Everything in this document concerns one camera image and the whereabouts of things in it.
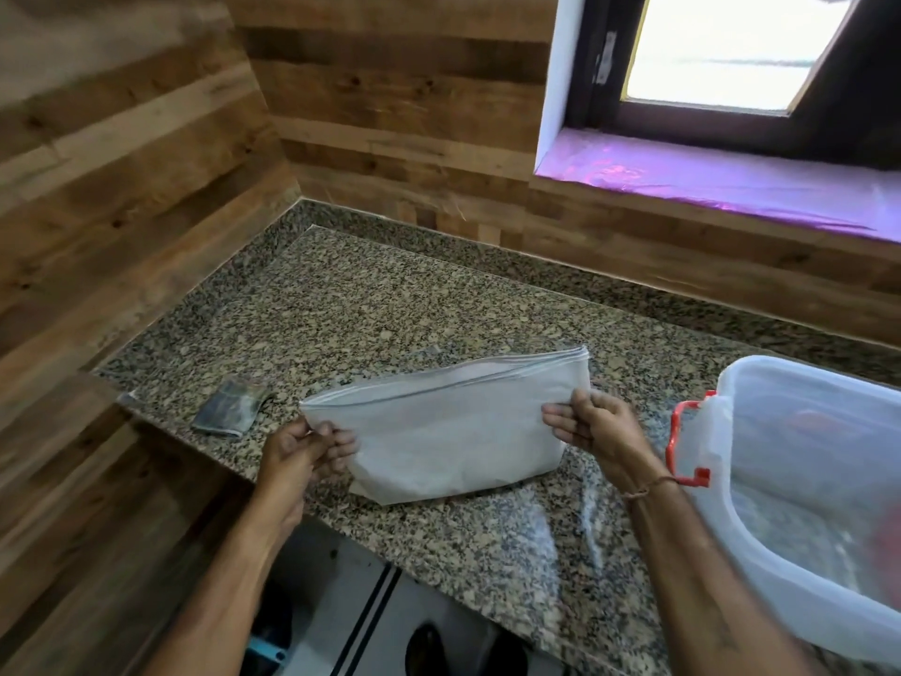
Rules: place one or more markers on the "person's left hand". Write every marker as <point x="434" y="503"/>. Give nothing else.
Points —
<point x="288" y="461"/>

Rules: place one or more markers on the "person's right hand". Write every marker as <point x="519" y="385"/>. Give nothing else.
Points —
<point x="612" y="436"/>

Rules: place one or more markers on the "person's left thumb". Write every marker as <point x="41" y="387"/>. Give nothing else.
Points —
<point x="331" y="434"/>

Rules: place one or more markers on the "person's right thumb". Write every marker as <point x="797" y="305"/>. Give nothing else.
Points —
<point x="584" y="401"/>

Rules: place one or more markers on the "white cloth pouch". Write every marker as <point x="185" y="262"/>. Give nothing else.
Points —
<point x="450" y="429"/>

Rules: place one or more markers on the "person's left forearm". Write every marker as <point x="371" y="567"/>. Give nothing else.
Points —
<point x="232" y="591"/>

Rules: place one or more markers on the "person's right forearm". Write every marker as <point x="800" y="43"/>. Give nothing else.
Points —
<point x="704" y="577"/>

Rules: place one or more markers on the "striped floor mat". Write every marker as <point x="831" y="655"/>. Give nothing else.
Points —
<point x="369" y="619"/>

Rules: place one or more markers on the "light blue plastic object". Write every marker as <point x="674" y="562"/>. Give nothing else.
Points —
<point x="269" y="644"/>

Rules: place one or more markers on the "clear plastic storage bin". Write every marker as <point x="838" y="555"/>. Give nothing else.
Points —
<point x="795" y="499"/>

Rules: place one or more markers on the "person's dark shoe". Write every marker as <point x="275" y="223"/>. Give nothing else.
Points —
<point x="424" y="651"/>

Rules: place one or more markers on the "metal window hinge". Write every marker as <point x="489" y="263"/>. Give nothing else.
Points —
<point x="605" y="57"/>

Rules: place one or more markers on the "dark window frame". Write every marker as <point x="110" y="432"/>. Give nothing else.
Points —
<point x="852" y="105"/>

